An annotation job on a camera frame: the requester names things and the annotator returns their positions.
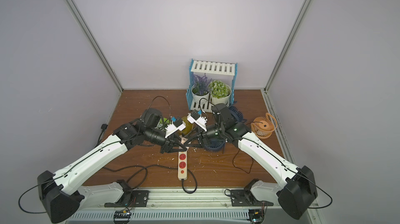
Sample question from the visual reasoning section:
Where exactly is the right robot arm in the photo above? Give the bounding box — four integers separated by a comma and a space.
187, 103, 322, 220

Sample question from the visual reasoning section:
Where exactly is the dark blue fan with handle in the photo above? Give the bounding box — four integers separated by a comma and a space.
228, 101, 247, 123

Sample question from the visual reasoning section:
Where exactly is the lavender plant white pot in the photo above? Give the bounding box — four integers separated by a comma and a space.
191, 74, 212, 104

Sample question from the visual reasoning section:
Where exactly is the orange desk fan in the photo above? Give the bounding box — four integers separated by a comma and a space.
251, 113, 278, 140

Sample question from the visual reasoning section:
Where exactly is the green yellow garden trowel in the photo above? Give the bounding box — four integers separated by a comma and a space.
157, 118, 170, 129

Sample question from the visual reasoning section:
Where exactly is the blue white plant shelf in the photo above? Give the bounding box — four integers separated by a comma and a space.
186, 60, 238, 112

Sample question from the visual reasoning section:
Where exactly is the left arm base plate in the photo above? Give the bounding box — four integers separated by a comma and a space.
104, 190, 150, 207

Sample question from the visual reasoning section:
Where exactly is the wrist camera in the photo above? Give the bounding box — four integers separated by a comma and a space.
165, 117, 186, 138
187, 110, 207, 131

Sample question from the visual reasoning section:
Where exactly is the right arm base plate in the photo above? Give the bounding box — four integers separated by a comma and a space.
224, 189, 274, 207

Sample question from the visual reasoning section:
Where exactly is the yellow spray bottle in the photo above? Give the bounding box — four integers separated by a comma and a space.
178, 116, 193, 136

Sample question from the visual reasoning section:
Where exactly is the green plant white pot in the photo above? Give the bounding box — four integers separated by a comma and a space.
209, 80, 231, 105

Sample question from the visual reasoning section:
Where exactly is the beige power strip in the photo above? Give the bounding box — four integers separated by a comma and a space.
178, 151, 188, 180

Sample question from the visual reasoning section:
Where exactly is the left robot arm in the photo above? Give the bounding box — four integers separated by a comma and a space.
35, 107, 187, 224

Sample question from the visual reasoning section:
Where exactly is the dark blue round desk fan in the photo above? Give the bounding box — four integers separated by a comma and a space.
203, 138, 225, 152

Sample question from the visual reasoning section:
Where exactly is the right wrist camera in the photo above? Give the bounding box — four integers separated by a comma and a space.
187, 110, 207, 131

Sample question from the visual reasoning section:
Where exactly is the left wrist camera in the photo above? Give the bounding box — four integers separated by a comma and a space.
165, 117, 186, 138

